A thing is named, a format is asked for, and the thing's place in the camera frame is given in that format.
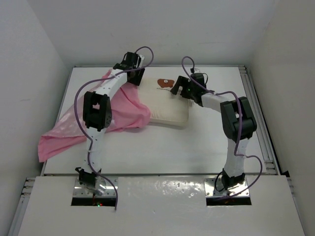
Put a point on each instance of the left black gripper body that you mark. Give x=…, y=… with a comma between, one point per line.
x=137, y=76

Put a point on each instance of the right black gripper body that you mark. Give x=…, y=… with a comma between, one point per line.
x=187, y=91

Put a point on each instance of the cream pillow with bear print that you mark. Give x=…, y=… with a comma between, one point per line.
x=165, y=108

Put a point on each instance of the pink satin pillowcase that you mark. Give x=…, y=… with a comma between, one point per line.
x=128, y=112

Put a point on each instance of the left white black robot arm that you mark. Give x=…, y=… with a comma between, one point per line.
x=97, y=112

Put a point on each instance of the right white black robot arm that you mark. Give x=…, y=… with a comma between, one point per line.
x=238, y=122

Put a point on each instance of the white foam front board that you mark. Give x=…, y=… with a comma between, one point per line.
x=160, y=206

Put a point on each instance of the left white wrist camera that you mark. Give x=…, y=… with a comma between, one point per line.
x=140, y=59

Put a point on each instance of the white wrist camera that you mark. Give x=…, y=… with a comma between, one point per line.
x=140, y=59
x=194, y=70

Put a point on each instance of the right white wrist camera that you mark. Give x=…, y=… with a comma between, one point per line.
x=194, y=70

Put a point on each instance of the right aluminium frame rail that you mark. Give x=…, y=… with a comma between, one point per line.
x=268, y=154

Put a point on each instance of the aluminium frame rail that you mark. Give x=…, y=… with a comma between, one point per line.
x=268, y=154
x=21, y=207

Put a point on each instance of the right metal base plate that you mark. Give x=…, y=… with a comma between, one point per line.
x=217, y=190

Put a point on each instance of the metal base plate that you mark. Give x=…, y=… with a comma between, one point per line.
x=217, y=190
x=102, y=189

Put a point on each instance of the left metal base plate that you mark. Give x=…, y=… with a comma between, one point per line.
x=102, y=189

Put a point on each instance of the left aluminium frame rail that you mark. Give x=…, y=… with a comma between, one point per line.
x=21, y=207

